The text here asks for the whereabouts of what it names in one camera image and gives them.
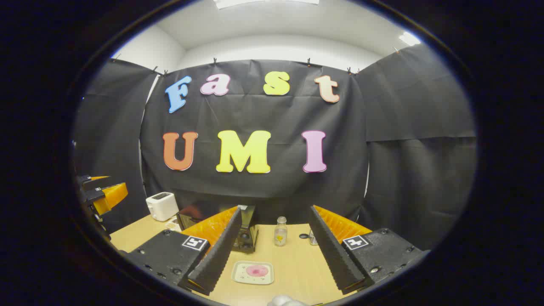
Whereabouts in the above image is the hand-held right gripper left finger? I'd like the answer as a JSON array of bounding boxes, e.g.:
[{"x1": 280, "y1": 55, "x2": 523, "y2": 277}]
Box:
[{"x1": 120, "y1": 206, "x2": 243, "y2": 296}]

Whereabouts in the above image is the ceiling light panel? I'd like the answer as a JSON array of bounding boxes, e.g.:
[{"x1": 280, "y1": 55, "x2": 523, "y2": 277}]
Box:
[
  {"x1": 399, "y1": 31, "x2": 422, "y2": 47},
  {"x1": 212, "y1": 0, "x2": 320, "y2": 10}
]

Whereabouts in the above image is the white toaster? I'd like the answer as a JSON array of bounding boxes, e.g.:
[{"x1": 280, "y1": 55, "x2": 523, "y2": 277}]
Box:
[{"x1": 145, "y1": 192, "x2": 179, "y2": 222}]

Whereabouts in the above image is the clear drink bottle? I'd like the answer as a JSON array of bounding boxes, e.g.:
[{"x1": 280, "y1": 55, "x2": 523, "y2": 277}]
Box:
[{"x1": 274, "y1": 216, "x2": 288, "y2": 247}]

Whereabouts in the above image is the black electric oven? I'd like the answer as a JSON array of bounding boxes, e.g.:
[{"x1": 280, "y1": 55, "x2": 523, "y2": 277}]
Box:
[{"x1": 176, "y1": 203, "x2": 260, "y2": 255}]

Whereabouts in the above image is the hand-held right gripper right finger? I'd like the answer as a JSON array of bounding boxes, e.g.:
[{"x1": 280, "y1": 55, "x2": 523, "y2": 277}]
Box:
[{"x1": 308, "y1": 205, "x2": 430, "y2": 295}]

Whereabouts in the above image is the white square plate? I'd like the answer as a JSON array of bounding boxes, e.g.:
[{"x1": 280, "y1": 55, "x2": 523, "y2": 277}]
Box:
[{"x1": 231, "y1": 261, "x2": 275, "y2": 285}]

